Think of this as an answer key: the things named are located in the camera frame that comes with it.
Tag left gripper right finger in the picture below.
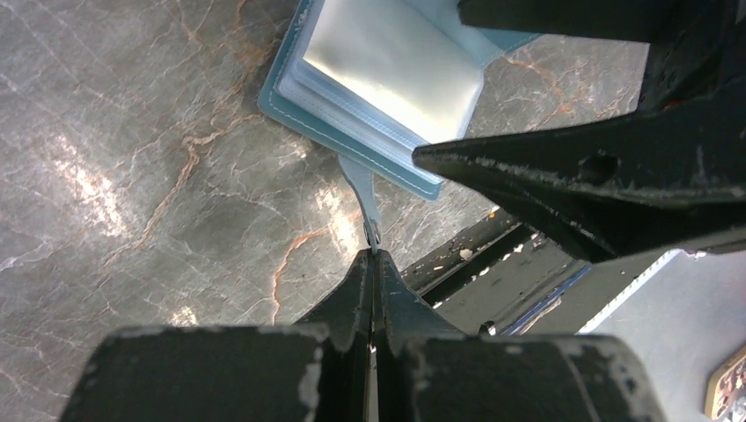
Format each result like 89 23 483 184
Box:
373 251 665 421

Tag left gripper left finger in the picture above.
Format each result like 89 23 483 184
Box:
61 251 373 421

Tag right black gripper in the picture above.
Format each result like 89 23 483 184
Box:
413 0 745 263

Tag blue leather card holder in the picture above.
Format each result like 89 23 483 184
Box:
257 0 540 254

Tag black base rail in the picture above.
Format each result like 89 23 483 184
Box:
402 210 590 335

